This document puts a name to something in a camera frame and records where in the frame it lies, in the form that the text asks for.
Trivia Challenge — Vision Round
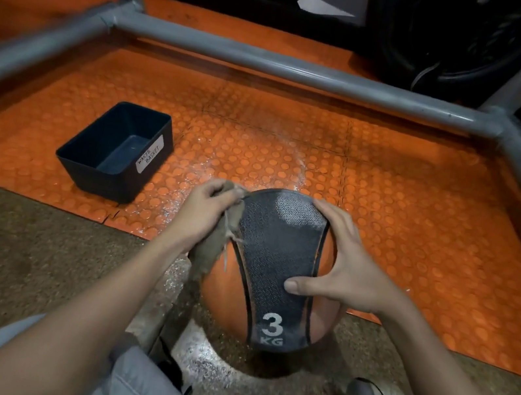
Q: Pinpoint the black shoe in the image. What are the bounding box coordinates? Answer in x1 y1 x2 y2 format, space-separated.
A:
148 336 201 395

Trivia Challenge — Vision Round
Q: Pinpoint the large black tyre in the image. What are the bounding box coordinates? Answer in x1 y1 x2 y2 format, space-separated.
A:
355 0 521 109

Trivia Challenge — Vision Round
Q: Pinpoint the brown cleaning rag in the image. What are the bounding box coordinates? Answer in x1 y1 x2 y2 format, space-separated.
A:
183 178 256 292

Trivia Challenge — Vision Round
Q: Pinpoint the person's right hand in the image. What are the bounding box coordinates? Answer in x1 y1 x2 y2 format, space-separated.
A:
281 195 420 324

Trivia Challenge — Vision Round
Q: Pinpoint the orange and grey medicine ball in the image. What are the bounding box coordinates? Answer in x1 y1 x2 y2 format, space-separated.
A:
191 178 363 365

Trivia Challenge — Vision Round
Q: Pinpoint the grey shoe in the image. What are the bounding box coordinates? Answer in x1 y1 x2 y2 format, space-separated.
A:
346 376 390 395

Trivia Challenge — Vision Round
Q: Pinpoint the orange studded floor mat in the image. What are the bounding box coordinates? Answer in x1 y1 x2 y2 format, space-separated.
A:
0 0 521 381

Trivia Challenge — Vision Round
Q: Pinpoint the grey metal tube rack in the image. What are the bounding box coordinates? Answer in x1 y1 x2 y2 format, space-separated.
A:
0 0 521 259

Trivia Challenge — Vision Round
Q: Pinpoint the person's left hand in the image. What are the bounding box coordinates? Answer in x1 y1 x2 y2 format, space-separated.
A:
159 171 248 264

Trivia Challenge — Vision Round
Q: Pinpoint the dark plastic bin with label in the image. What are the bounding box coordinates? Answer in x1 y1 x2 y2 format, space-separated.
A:
49 92 180 212

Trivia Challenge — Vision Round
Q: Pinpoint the person's left forearm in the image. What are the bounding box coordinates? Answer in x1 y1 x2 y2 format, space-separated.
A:
0 203 200 395

